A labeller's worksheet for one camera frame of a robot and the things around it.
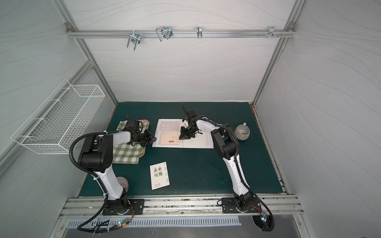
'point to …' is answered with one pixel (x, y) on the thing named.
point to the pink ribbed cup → (124, 182)
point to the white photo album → (204, 141)
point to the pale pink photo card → (170, 138)
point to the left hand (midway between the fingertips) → (157, 138)
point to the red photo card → (170, 126)
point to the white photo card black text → (159, 175)
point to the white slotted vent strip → (183, 221)
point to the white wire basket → (57, 124)
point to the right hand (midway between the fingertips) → (179, 137)
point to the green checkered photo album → (126, 153)
